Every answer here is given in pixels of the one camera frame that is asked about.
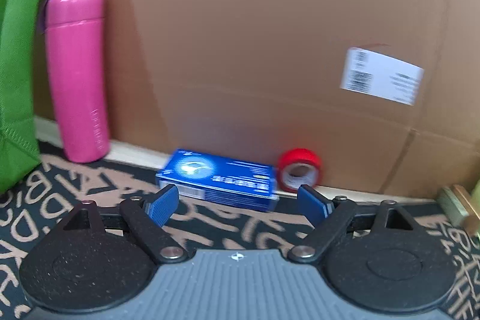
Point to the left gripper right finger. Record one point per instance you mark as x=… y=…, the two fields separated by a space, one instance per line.
x=330 y=220

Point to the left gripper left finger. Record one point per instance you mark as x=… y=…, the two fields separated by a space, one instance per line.
x=145 y=220

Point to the red tape roll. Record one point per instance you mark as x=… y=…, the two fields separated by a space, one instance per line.
x=297 y=167

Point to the blue box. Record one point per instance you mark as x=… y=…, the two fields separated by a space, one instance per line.
x=221 y=180

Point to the bronze cosmetic box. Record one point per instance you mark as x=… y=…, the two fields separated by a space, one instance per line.
x=469 y=220

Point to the black letter-pattern mat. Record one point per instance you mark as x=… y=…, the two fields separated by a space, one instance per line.
x=31 y=208

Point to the pale green gold box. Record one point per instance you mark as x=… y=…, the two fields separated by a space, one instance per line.
x=452 y=207

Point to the light green open box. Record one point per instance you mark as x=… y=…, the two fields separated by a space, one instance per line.
x=475 y=194

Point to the white shipping label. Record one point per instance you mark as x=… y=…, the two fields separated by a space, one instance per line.
x=379 y=75

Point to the large brown cardboard box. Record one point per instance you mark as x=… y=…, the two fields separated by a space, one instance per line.
x=254 y=78

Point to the pink thermos bottle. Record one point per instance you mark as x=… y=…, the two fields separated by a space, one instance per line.
x=74 y=39

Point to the green tote bag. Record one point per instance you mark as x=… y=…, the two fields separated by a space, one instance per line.
x=19 y=147

